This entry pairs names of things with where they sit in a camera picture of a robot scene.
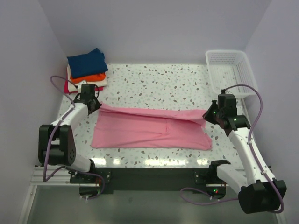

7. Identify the pink t shirt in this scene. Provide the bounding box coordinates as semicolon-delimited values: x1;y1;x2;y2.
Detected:
91;104;212;151

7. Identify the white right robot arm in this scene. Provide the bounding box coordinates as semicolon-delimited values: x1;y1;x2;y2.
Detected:
203;93;287;214

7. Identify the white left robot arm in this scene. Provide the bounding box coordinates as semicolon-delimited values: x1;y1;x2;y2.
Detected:
38;84;101;183

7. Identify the folded cream white t shirt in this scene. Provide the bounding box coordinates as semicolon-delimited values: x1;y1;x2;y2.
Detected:
67;66;108;93

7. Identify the folded orange t shirt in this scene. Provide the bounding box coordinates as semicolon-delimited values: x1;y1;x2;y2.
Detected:
70;73;106;84

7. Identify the folded crimson red t shirt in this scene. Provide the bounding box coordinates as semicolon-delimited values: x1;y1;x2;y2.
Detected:
64;82;103;94

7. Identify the folded navy blue t shirt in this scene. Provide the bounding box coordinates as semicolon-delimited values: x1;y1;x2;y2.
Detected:
67;48;108;78

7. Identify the white plastic basket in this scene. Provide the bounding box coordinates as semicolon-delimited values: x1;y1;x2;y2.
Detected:
205;50;257;99

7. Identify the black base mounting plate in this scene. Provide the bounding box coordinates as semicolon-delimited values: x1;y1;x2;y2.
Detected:
70;167;234;196

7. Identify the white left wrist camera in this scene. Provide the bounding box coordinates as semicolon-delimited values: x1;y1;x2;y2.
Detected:
76;81;87;93

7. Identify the aluminium rail frame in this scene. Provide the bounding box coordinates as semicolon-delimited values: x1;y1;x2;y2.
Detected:
21;98;285;224

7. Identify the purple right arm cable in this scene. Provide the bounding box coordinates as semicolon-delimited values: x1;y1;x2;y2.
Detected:
180;84;285;214

